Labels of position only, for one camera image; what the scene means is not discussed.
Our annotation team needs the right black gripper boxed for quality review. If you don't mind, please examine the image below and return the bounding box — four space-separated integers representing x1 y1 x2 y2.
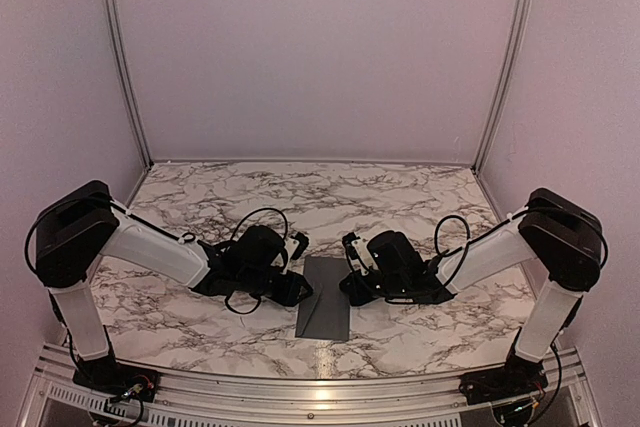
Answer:
339 270 408 307

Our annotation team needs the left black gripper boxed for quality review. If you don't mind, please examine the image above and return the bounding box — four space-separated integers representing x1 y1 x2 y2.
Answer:
239 268 314 308

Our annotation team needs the dark grey envelope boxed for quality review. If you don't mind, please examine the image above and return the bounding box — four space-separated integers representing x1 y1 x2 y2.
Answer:
295 256 350 342

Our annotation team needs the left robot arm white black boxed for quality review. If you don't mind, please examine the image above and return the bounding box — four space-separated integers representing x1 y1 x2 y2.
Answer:
24 180 313 394

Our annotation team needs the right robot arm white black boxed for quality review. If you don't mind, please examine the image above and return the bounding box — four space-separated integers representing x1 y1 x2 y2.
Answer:
338 188 609 405

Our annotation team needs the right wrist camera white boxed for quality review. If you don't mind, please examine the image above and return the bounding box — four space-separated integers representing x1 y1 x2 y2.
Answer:
342 232 377 276

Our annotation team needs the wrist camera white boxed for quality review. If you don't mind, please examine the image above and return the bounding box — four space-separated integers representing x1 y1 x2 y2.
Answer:
342 232 377 276
272 232 309 274

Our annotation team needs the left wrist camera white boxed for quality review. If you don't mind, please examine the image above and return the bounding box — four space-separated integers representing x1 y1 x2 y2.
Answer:
272 232 309 274

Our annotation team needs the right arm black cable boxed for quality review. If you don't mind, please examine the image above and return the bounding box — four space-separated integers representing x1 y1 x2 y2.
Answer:
389 199 610 306

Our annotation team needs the front aluminium rail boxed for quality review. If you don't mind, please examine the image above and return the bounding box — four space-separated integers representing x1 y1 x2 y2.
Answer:
16 344 602 426

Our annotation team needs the right aluminium frame post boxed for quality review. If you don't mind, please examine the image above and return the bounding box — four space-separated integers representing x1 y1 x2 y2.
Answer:
472 0 532 176

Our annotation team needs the aluminium frame post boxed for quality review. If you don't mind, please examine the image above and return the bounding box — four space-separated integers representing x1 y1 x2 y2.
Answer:
472 0 532 176
103 0 153 171

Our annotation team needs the left aluminium frame post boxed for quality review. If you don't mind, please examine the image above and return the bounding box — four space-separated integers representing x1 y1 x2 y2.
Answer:
103 0 153 171

